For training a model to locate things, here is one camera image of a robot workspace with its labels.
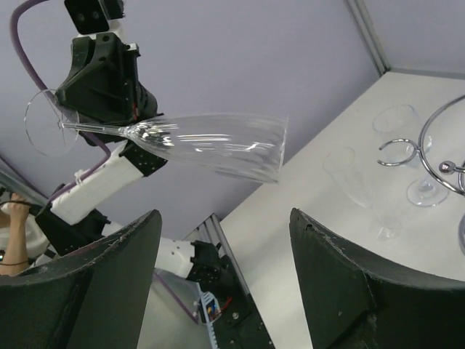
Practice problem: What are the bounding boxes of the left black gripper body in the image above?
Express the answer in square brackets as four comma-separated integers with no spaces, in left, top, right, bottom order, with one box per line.
[68,33,142,95]

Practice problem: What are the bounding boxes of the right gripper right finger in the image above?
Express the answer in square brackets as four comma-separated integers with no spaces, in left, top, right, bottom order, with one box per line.
[289,208,464,348]

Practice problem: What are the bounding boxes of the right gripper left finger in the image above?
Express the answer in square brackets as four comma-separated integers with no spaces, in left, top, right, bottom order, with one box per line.
[1,210,162,348]

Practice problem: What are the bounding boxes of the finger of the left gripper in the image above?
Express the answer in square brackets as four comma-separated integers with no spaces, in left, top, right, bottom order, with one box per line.
[54,57,140,125]

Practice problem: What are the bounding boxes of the chrome wine glass rack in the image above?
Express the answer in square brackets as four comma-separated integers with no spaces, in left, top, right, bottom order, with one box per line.
[376,94,465,255]

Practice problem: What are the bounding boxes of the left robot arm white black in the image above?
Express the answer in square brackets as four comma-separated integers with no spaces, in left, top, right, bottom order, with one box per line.
[35,33,238,297]

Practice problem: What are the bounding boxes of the operator bare hand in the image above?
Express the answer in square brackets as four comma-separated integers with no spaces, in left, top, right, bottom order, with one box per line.
[1,193,30,234]

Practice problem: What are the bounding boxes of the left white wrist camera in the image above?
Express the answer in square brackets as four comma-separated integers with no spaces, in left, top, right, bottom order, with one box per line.
[64,0,126,36]

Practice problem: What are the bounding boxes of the light blue slotted cable duct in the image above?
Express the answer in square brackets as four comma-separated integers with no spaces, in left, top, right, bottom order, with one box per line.
[198,292,222,349]

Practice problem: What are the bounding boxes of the aluminium table frame rail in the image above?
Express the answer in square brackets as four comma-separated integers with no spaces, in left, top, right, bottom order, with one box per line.
[181,212,277,349]

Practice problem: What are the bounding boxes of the right aluminium frame post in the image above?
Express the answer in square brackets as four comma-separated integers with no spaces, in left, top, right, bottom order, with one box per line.
[344,0,391,76]

